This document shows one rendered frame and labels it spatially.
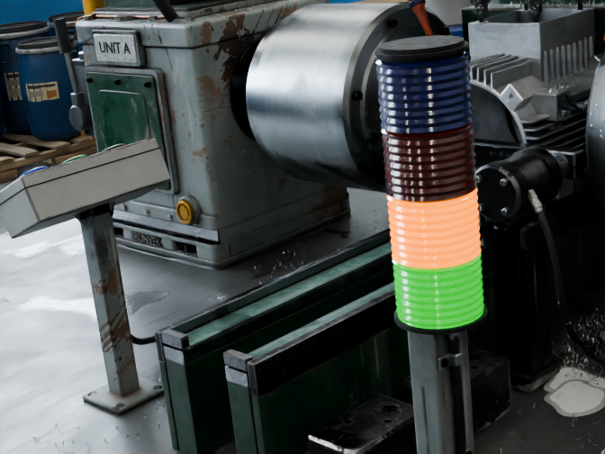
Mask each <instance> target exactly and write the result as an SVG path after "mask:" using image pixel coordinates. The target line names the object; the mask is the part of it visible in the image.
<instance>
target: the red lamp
mask: <svg viewBox="0 0 605 454"><path fill-rule="evenodd" d="M473 125H474V122H473V121H471V122H470V123H469V124H467V125H466V126H464V127H461V128H458V129H455V130H452V131H447V132H436V133H428V134H399V133H393V132H388V131H386V130H384V129H383V128H382V130H381V132H382V133H383V137H382V140H383V141H384V144H383V148H384V164H385V168H384V170H385V172H386V174H385V178H386V180H387V181H386V186H387V190H386V194H388V195H389V196H390V197H392V198H394V199H396V200H399V201H403V202H409V203H436V202H443V201H448V200H453V199H457V198H460V197H463V196H465V195H469V194H470V193H472V192H473V191H474V190H475V189H476V188H477V184H476V182H475V181H476V179H477V176H476V174H475V172H476V168H475V164H476V161H475V159H474V157H475V152H474V148H475V146H474V136H473V134H474V129H473Z"/></svg>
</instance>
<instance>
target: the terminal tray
mask: <svg viewBox="0 0 605 454"><path fill-rule="evenodd" d="M538 20H539V21H538V23H534V19H533V14H531V13H530V12H529V9H528V10H525V9H524V8H523V9H519V10H517V11H513V12H509V13H505V14H500V15H496V16H493V17H490V18H486V19H484V22H482V23H479V21H476V22H472V23H469V24H468V33H469V49H470V56H471V60H473V59H479V58H481V57H484V56H488V55H495V54H499V55H501V54H503V53H504V54H505V56H506V55H509V54H511V56H512V57H514V56H518V58H519V59H522V58H525V62H527V61H530V60H531V61H532V75H533V76H534V77H536V78H537V79H538V80H539V81H541V82H544V81H545V82H546V83H548V84H549V79H551V80H552V81H554V82H555V78H558V79H561V76H563V77H567V74H569V75H571V76H572V75H573V72H574V73H578V69H579V70H581V71H583V68H586V69H589V60H590V59H591V58H592V57H593V55H594V42H595V26H594V8H583V9H582V10H578V8H542V12H541V14H539V15H538Z"/></svg>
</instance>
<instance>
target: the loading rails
mask: <svg viewBox="0 0 605 454"><path fill-rule="evenodd" d="M558 204H559V206H558V205H557V201H556V205H555V204H551V205H549V206H547V207H546V209H547V211H546V212H547V213H551V214H552V215H553V216H554V222H555V236H554V239H555V245H556V248H557V252H558V256H559V260H560V265H561V270H562V276H563V282H564V296H565V301H566V306H567V308H568V307H570V306H573V307H578V308H582V309H586V310H591V311H595V310H596V308H600V307H601V306H603V305H605V213H604V211H603V210H602V208H600V207H599V202H598V200H597V197H596V195H595V194H594V191H593V188H591V191H589V192H587V193H585V194H583V195H580V196H578V197H576V198H574V199H573V200H571V201H569V202H566V201H560V200H558ZM561 204H562V205H561ZM554 205H555V209H554V207H553V206H554ZM552 207H553V210H550V209H552ZM549 210H550V211H549ZM478 224H479V226H480V223H478ZM390 231H391V229H390V228H388V229H386V230H384V231H381V232H378V233H377V234H374V235H372V236H370V237H367V238H365V239H363V240H361V241H358V242H356V243H354V244H351V245H349V246H347V247H345V248H343V249H341V250H337V251H335V252H333V253H331V254H329V255H327V256H325V257H322V258H320V259H317V260H314V261H313V262H311V263H309V264H306V265H304V266H302V267H299V268H297V269H295V270H292V271H290V272H288V273H286V274H283V275H282V276H280V277H276V278H274V279H272V280H269V281H267V282H265V283H264V284H261V285H259V286H255V287H253V288H251V289H249V290H247V291H245V292H243V293H241V294H238V295H235V296H233V297H231V298H229V299H227V300H224V301H222V302H220V303H218V304H215V305H213V306H210V307H208V308H206V309H204V310H202V311H200V312H198V313H194V314H192V315H190V316H187V317H185V318H184V319H182V320H179V321H177V322H174V323H171V324H169V325H168V326H165V327H163V328H161V329H159V330H156V331H154V333H155V339H156V345H157V351H158V361H159V365H160V372H161V377H162V383H163V389H164V395H165V400H166V407H167V418H168V423H169V429H170V435H171V440H172V446H173V449H176V450H180V452H182V453H185V454H211V453H212V452H214V451H216V450H217V449H220V448H221V447H223V446H225V445H227V444H229V443H230V442H232V441H234V440H235V441H236V448H237V454H310V452H309V444H308V436H309V435H310V434H312V433H314V432H315V431H317V430H319V429H320V428H322V427H324V426H325V425H327V424H329V423H330V422H333V421H334V420H336V419H338V418H339V417H340V416H342V415H344V414H345V413H349V412H351V411H353V410H354V409H356V408H357V407H358V406H359V405H361V404H363V403H364V402H366V401H368V400H369V399H371V398H373V397H374V396H376V395H378V394H380V395H385V396H388V397H391V398H394V399H397V400H400V401H402V381H403V380H404V379H406V378H407V377H408V376H410V375H411V366H410V355H409V344H408V332H407V331H405V330H404V329H402V328H400V327H399V326H398V325H397V324H396V323H395V321H394V312H395V310H396V308H397V305H396V298H395V293H396V292H395V290H394V288H395V284H394V276H393V272H394V270H393V258H392V254H393V252H392V249H391V247H392V244H391V238H392V237H391V235H390ZM479 232H480V238H479V239H480V242H481V245H480V248H481V253H482V256H481V260H482V264H481V266H482V274H483V278H482V281H483V303H484V304H485V305H486V307H487V310H488V316H487V318H486V320H485V321H484V322H483V323H482V324H480V325H478V326H476V327H474V328H473V329H470V330H468V331H467V340H468V347H472V348H475V349H479V350H485V351H489V352H491V353H496V354H497V338H496V321H495V305H494V289H493V273H492V248H487V247H485V246H484V244H483V226H480V230H479Z"/></svg>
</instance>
